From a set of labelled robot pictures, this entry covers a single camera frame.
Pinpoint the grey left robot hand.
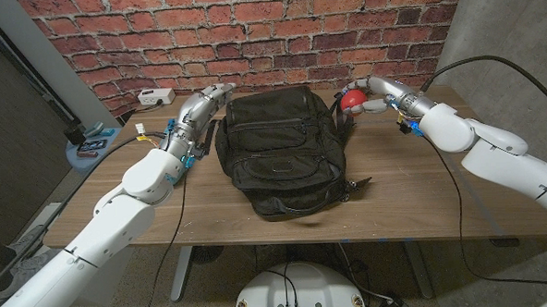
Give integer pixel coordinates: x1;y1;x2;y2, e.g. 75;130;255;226
162;82;241;162

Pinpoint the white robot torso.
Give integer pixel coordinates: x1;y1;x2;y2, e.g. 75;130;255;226
231;259;368;307

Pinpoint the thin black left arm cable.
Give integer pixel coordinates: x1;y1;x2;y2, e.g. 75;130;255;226
139;168;194;307

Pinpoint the black cup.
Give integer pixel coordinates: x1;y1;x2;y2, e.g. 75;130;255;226
62;124;87;146

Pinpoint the red ball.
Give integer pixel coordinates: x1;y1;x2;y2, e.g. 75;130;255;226
339;88;369;117

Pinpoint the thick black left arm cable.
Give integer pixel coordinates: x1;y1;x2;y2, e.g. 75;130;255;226
0;131;176;294

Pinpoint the red brick printed backdrop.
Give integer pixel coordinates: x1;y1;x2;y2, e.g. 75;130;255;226
17;0;471;122

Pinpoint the black power strip cable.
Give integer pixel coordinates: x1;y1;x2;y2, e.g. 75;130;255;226
115;100;165;127

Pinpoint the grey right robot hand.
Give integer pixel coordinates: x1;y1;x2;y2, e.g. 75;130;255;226
341;73;437;122

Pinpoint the white floor cable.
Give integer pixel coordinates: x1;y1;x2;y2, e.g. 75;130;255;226
335;240;395;307

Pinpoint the grey teal case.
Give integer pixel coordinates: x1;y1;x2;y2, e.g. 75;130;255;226
82;120;105;138

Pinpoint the black round fan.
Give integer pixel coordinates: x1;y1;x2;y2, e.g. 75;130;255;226
188;244;225;265

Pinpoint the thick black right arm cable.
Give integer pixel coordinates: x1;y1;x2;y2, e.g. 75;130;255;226
418;52;547;124

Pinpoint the blue round side table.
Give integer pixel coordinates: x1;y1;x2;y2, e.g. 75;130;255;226
64;126;124;180

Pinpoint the white power strip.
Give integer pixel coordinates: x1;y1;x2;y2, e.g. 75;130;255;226
137;87;177;107

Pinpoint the black backpack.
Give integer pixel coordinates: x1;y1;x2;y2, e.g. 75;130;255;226
199;82;374;225

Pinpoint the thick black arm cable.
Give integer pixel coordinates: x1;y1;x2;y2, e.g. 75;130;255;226
418;52;547;124
0;131;176;294

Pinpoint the grey table leg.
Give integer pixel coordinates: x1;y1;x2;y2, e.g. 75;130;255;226
401;239;436;301
167;246;196;302

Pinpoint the grey sneaker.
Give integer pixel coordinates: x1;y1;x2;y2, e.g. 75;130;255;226
0;248;64;304
7;224;51;259

